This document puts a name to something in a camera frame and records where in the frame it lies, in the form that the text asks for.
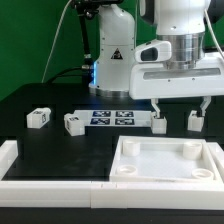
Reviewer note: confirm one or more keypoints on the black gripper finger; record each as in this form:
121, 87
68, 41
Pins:
204, 105
154, 103

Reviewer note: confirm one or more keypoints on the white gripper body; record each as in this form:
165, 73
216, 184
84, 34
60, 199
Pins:
151, 80

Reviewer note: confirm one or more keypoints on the white square tabletop tray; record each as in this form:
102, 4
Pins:
155, 159

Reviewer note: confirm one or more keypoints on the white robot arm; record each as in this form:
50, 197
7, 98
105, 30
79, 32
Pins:
173, 65

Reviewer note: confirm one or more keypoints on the white U-shaped obstacle fence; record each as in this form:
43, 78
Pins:
89, 194

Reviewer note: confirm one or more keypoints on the white marker base plate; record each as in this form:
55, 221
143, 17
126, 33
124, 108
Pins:
121, 118

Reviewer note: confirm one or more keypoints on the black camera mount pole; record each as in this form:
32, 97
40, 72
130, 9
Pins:
87, 10

